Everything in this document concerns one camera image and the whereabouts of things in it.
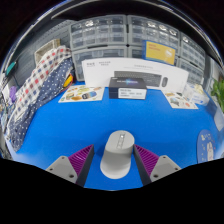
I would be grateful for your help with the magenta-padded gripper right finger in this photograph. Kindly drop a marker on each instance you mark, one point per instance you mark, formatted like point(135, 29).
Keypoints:
point(163, 166)

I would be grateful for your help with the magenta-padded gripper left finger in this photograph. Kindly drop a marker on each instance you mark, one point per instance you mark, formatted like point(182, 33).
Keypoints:
point(63, 166)

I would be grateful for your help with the grey computer mouse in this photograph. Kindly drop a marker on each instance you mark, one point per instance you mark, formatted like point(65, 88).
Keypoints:
point(116, 156)

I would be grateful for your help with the printed sticker sheet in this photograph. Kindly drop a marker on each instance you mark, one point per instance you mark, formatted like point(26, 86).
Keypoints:
point(81, 93)
point(180, 100)

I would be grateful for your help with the white and blue glove box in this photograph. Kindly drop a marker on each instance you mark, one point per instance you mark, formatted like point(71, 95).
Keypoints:
point(196, 95)

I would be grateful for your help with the small black product box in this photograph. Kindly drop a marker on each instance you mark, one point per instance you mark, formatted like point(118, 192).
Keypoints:
point(127, 87)

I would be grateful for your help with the green plant in white pot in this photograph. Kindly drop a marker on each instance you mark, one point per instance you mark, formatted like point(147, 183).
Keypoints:
point(218, 93)

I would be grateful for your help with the long white keyboard box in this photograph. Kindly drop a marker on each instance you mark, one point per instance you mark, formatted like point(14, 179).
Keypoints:
point(100, 71)

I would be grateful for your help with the yellow and blue box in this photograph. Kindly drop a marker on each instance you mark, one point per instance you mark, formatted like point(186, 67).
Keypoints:
point(159, 52)

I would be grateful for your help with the woven storage basket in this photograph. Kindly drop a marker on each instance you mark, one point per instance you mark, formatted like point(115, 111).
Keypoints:
point(46, 50)

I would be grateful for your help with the grey metal shelf unit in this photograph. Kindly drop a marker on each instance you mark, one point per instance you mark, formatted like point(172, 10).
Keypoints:
point(113, 10)

